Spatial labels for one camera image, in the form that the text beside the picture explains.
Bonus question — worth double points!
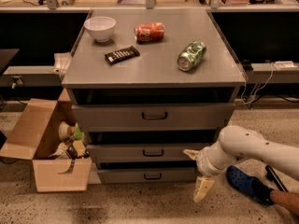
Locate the grey bottom drawer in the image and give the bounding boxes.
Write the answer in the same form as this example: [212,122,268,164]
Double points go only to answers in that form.
[98,167,199,184]

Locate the white power strip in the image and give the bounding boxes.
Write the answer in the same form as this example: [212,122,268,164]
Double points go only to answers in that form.
[274,61,297,70]

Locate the white bowl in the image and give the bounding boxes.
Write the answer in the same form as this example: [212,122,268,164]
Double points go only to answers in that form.
[84,16,116,42]

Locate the person's bare leg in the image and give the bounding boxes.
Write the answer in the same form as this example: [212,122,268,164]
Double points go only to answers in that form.
[270,190,299,216]

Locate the grey top drawer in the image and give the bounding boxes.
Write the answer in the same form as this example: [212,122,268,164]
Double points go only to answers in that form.
[72,103,235,133]

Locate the blue clog shoe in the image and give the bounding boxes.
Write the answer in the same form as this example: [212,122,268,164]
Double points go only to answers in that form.
[226,166,263,203]

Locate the black chocolate bar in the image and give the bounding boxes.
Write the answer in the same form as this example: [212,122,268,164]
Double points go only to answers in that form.
[105,46,140,64]

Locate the open cardboard box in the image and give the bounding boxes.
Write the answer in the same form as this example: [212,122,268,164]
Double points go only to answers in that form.
[0,91,92,192]

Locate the grey drawer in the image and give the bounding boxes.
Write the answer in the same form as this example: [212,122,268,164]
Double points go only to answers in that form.
[87,143,209,163]
[98,167,199,184]
[72,103,235,133]

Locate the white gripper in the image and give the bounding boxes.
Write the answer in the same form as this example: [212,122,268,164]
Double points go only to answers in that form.
[183,147,223,203]

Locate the grey drawer cabinet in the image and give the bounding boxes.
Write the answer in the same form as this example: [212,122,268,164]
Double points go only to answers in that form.
[63,8,246,184]

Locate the black chair leg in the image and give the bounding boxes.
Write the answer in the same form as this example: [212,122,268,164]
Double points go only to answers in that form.
[265,165,288,192]

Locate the white cup in box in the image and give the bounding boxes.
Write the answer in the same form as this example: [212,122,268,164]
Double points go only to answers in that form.
[58,121,74,141]

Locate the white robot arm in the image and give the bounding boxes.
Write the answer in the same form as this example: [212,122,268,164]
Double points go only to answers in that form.
[183,125,299,203]

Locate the red soda can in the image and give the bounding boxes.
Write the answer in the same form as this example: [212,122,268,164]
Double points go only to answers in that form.
[135,22,165,42]

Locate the green soda can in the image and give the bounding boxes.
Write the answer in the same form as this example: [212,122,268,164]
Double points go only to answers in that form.
[177,40,206,72]

